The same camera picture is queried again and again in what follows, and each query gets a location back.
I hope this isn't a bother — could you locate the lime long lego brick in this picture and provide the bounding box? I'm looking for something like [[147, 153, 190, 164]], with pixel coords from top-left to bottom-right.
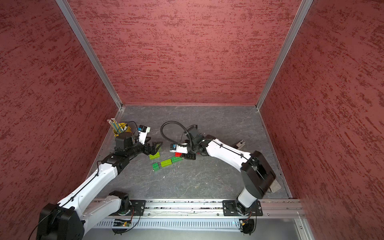
[[149, 152, 160, 160]]

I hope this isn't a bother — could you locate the dark green long lego brick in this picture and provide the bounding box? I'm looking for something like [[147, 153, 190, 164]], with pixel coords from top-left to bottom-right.
[[171, 157, 183, 164]]

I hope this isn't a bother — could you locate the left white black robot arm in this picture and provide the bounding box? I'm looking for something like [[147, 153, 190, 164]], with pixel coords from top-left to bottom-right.
[[35, 132, 163, 240]]

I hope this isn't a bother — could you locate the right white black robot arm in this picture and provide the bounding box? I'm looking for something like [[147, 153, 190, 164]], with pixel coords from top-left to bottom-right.
[[185, 126, 276, 216]]

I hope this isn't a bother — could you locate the green square lego brick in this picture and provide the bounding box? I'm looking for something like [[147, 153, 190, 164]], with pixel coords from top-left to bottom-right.
[[152, 163, 160, 172]]

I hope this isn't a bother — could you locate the yellow pencil cup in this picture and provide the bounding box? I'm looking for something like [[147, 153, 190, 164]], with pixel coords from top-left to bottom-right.
[[113, 123, 132, 137]]

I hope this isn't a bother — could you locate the grey eraser block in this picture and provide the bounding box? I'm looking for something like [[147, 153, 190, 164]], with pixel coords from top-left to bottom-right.
[[234, 140, 246, 150]]

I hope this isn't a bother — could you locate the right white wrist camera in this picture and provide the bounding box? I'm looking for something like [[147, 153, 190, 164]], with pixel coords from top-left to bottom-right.
[[170, 143, 189, 154]]

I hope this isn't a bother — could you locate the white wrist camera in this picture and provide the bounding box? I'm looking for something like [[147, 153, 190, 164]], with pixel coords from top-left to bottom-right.
[[138, 125, 151, 145], [170, 143, 189, 154]]

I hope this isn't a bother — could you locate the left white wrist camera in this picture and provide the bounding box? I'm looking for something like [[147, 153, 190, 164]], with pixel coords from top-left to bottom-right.
[[138, 125, 151, 145]]

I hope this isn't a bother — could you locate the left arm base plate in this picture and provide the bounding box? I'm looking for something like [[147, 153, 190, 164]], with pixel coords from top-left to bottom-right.
[[114, 200, 147, 216]]

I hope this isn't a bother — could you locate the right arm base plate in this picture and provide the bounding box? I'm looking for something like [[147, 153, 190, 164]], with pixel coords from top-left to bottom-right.
[[222, 200, 263, 217]]

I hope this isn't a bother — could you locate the white perforated cable duct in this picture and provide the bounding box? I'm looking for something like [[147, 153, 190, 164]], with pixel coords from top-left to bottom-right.
[[94, 218, 241, 232]]

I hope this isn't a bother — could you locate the aluminium rail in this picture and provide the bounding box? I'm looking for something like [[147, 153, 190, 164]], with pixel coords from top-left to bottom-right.
[[89, 198, 305, 219]]

